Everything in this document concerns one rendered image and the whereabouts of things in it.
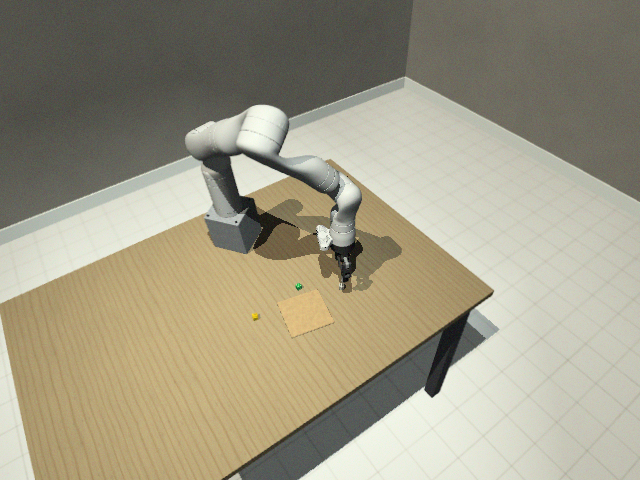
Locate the tan square mat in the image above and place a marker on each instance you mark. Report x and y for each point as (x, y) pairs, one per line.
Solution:
(305, 313)

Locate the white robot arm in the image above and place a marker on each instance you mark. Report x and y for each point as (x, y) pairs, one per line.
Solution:
(261, 138)

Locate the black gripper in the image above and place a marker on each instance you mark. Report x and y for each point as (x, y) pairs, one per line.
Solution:
(342, 254)

